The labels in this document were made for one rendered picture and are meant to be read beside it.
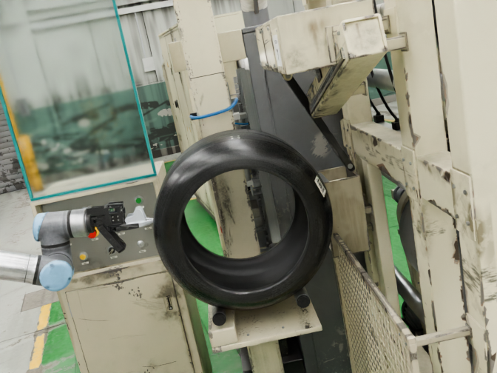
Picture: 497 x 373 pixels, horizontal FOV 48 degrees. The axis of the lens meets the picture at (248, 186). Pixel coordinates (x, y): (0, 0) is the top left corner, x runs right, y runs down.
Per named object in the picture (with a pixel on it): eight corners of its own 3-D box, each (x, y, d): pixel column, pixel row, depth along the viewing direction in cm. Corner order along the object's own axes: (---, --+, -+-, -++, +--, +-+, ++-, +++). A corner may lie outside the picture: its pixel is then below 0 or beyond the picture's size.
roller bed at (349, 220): (322, 241, 230) (310, 172, 223) (357, 234, 230) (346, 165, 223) (333, 258, 211) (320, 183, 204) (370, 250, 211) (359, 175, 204)
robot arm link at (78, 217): (72, 241, 177) (79, 232, 186) (88, 240, 177) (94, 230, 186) (68, 214, 175) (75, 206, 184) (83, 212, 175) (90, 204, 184)
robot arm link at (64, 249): (44, 286, 175) (38, 249, 173) (45, 277, 186) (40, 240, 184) (75, 281, 178) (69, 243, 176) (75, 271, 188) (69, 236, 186)
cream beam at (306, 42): (260, 70, 198) (253, 28, 195) (329, 56, 199) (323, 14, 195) (283, 77, 139) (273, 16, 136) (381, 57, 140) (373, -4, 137)
